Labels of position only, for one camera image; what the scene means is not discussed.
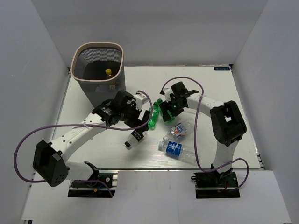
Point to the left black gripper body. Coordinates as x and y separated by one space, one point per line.
131 114

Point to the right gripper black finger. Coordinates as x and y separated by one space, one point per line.
164 107
176 110

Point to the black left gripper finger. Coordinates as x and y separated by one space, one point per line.
138 125
146 116

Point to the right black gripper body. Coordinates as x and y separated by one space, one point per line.
174 103

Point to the green soda bottle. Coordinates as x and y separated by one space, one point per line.
152 122
171 104

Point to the green soda bottle front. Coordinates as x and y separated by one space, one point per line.
152 122

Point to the black cap clear bottle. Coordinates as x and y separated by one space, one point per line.
135 138

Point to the orange blue label bottle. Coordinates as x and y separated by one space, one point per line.
180 131

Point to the yellow cap clear bottle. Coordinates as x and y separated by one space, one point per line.
109 73

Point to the blue label clear bottle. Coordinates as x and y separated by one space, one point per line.
178 151

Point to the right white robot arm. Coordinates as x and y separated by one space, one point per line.
227 122

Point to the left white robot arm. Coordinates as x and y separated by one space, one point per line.
51 158

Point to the grey ribbed waste bin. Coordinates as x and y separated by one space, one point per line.
88 69

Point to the blue table corner sticker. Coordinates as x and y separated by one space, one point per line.
222 68

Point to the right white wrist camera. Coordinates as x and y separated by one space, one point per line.
167 94

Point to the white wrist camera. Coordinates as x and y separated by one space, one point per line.
140 100
167 94

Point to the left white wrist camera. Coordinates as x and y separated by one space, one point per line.
140 100

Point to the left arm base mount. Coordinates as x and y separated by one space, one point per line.
106 188

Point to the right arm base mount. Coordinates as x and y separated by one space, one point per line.
215 186

